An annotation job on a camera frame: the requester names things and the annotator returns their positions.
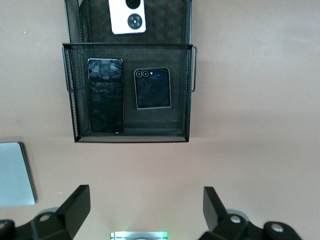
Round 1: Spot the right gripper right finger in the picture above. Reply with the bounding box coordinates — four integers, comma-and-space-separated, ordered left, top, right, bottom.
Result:
198, 186, 303, 240

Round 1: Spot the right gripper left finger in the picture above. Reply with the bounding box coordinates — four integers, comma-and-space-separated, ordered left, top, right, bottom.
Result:
0, 184, 91, 240

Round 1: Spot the long black smartphone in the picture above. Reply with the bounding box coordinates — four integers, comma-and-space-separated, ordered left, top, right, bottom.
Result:
87, 57, 125, 134

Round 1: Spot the small black flip phone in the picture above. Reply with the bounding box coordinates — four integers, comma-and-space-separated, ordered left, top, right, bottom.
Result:
133, 67, 172, 110

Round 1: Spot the lavender flip phone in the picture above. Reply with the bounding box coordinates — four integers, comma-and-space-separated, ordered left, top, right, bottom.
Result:
107, 0, 147, 35

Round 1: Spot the silver closed laptop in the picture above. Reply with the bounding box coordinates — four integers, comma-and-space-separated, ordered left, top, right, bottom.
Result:
0, 141, 38, 208

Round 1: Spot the black mesh two-tier tray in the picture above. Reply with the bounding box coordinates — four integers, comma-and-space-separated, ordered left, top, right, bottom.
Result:
61, 0, 198, 144

